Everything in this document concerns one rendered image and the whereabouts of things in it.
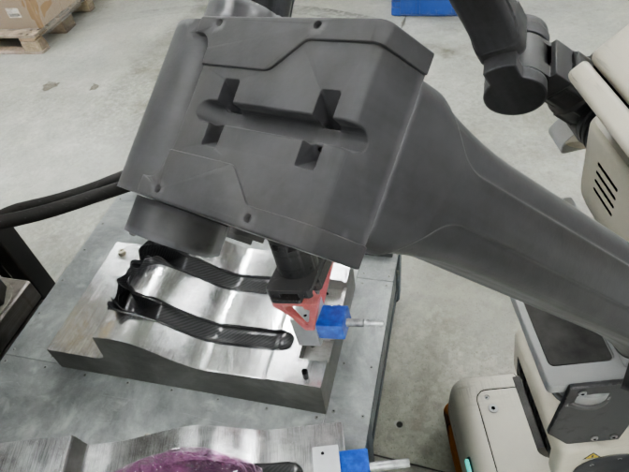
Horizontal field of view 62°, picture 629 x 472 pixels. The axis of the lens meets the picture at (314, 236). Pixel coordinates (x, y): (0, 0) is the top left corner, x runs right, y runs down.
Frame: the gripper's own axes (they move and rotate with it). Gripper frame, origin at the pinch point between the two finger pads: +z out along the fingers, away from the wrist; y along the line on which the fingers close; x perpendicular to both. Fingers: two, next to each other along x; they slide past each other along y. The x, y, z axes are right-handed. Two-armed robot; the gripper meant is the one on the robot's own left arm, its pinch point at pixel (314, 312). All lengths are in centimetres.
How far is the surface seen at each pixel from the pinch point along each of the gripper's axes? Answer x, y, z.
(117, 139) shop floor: -178, -171, 44
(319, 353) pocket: -1.9, -1.2, 10.6
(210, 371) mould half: -17.3, 6.5, 7.2
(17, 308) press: -72, -6, 8
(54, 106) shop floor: -238, -198, 30
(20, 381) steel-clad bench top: -56, 10, 10
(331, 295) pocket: -2.4, -12.8, 8.8
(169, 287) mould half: -27.7, -4.4, -0.4
